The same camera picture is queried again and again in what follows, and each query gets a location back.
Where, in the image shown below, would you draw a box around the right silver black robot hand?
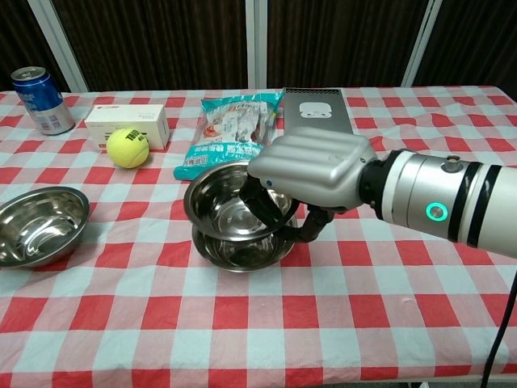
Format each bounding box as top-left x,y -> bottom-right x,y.
237,126 -> 379,244

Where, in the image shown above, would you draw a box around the steel bowl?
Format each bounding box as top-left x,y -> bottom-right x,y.
191,217 -> 299,272
183,161 -> 300,243
0,185 -> 90,268

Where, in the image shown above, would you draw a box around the silver metal box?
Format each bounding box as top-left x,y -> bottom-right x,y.
282,87 -> 360,137

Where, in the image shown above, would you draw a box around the teal snack bag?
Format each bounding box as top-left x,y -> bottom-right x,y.
173,89 -> 286,182

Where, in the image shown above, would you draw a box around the dark brown partition panel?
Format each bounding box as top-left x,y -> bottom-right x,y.
266,0 -> 429,88
52,0 -> 248,91
0,0 -> 69,93
415,0 -> 517,102

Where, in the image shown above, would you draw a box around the red white checkered tablecloth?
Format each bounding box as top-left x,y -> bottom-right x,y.
0,85 -> 517,388

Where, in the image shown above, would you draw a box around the white carton box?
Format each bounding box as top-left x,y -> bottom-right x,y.
84,103 -> 170,153

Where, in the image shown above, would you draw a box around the yellow tennis ball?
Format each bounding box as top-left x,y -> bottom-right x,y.
106,128 -> 149,169

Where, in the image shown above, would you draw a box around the blue drink can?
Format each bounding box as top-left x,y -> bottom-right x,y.
11,66 -> 77,136

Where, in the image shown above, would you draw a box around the white partition post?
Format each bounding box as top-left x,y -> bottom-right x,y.
27,0 -> 88,92
245,0 -> 268,89
401,0 -> 443,87

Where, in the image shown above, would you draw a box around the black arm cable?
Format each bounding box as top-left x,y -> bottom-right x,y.
478,274 -> 517,388

